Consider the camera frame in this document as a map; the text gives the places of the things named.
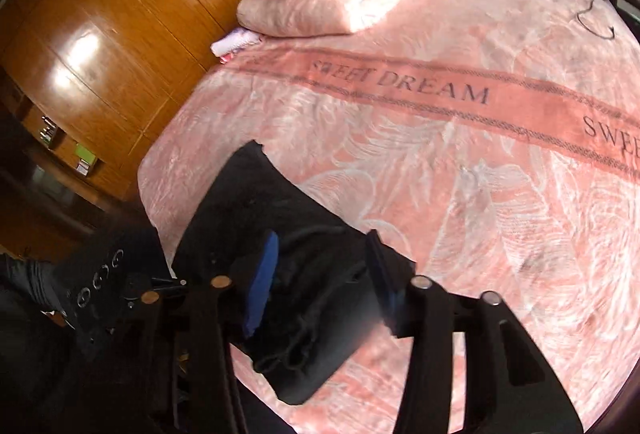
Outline black pants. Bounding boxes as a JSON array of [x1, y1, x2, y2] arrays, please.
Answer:
[[171, 140, 417, 406]]

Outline person's left forearm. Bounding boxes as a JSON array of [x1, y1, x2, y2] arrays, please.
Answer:
[[0, 255, 62, 315]]

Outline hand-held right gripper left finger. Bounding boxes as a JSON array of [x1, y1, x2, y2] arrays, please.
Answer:
[[95, 230, 280, 434]]

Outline small white cloth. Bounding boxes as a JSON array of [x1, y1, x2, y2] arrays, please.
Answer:
[[210, 27, 264, 63]]

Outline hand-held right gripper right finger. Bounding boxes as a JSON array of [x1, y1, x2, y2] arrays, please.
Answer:
[[365, 230, 585, 434]]

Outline wooden wardrobe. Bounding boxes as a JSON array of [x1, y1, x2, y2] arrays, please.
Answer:
[[0, 0, 251, 202]]

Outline pink floral blanket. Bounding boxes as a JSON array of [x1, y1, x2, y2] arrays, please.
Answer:
[[136, 0, 640, 434]]

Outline green box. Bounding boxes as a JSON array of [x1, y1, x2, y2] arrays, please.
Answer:
[[74, 143, 99, 173]]

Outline black cable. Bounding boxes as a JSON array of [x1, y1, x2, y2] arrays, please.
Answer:
[[532, 0, 617, 40]]

